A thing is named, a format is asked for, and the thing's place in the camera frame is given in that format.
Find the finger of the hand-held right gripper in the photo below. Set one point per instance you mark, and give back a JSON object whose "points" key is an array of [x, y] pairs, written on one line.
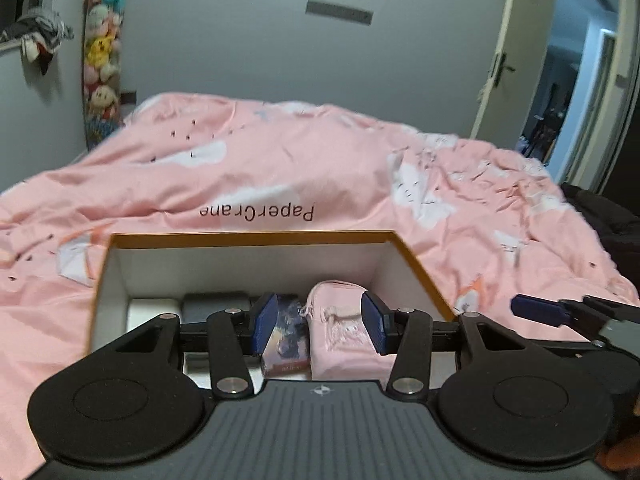
{"points": [[615, 307], [537, 309]]}

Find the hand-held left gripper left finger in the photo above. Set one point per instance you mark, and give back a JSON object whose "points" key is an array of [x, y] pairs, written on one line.
{"points": [[263, 322]]}

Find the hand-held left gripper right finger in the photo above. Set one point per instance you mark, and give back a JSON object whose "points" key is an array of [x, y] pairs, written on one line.
{"points": [[375, 322]]}

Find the small illustrated card box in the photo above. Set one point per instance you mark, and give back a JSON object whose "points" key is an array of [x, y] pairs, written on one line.
{"points": [[287, 340]]}

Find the pink fabric pouch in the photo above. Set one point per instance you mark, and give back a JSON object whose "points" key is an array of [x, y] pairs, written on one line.
{"points": [[340, 345]]}

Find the orange-rimmed cardboard box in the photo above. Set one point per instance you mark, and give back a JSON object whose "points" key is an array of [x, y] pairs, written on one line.
{"points": [[240, 270]]}

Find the white rectangular case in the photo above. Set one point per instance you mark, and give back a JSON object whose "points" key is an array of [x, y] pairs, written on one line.
{"points": [[150, 310]]}

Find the grey rectangular case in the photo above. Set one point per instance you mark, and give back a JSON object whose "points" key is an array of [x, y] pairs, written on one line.
{"points": [[215, 302]]}

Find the black clothing pile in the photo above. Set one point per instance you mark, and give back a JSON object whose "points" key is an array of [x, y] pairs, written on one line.
{"points": [[605, 220]]}

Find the pink printed blanket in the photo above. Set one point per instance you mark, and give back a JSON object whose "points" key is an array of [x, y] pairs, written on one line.
{"points": [[300, 160]]}

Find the white door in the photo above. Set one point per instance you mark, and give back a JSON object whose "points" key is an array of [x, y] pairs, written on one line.
{"points": [[530, 20]]}

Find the hanging plush toy organizer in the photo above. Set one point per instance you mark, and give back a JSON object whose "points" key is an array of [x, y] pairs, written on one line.
{"points": [[102, 50]]}

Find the hanging grey clothes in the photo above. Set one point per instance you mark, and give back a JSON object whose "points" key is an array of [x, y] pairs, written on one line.
{"points": [[40, 30]]}

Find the dark wall socket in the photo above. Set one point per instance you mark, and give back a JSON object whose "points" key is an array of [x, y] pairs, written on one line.
{"points": [[128, 97]]}

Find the grey wall plate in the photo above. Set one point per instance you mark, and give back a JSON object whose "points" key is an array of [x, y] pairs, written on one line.
{"points": [[340, 12]]}

